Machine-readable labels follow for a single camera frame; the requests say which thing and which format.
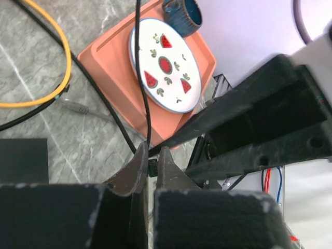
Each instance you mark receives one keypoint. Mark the black network switch box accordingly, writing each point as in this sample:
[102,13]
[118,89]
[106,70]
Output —
[24,161]

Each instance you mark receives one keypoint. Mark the blue ceramic mug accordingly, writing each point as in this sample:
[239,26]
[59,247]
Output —
[183,15]

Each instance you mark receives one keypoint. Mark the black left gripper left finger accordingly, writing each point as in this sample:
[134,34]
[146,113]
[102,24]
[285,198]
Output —
[112,214]

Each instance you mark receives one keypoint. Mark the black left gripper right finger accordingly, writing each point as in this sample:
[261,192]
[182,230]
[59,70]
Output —
[186,216]

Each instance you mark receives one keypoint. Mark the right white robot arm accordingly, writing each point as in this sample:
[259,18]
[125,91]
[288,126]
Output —
[280,114]

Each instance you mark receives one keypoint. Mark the white watermelon pattern plate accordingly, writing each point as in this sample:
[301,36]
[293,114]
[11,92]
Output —
[168,68]

